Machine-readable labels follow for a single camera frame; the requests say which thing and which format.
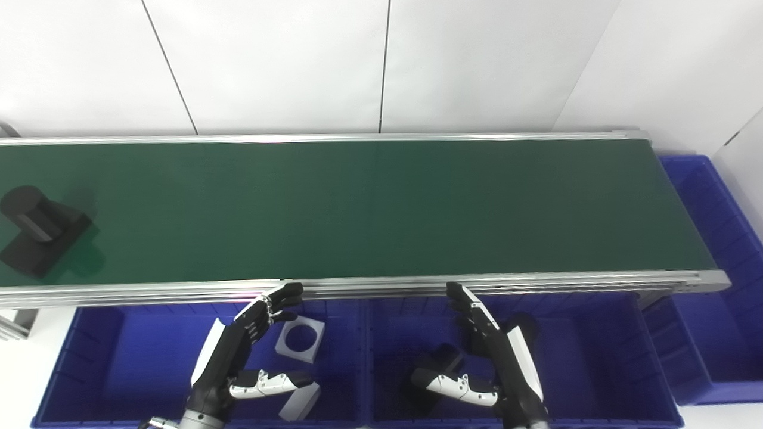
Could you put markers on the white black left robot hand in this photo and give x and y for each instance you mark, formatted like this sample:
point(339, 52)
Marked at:
point(223, 351)

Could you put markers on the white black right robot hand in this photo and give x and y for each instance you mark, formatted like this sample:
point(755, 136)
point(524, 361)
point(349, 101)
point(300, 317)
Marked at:
point(512, 369)

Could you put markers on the black cylinder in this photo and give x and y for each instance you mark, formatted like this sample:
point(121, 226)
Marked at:
point(447, 356)
point(42, 229)

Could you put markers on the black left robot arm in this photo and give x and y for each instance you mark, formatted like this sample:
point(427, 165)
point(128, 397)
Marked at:
point(202, 420)

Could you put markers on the blue plastic bin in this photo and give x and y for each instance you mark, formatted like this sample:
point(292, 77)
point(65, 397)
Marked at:
point(137, 357)
point(596, 357)
point(727, 298)

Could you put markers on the white rectangular block part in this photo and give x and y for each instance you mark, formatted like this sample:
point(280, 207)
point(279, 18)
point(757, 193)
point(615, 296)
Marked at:
point(301, 402)

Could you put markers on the green conveyor belt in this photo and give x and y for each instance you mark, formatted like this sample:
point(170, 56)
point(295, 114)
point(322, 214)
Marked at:
point(369, 208)

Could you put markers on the aluminium conveyor leg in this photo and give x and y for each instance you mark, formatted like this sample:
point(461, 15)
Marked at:
point(15, 325)

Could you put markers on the white square plate with hole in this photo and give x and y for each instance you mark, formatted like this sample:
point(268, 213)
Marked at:
point(285, 345)

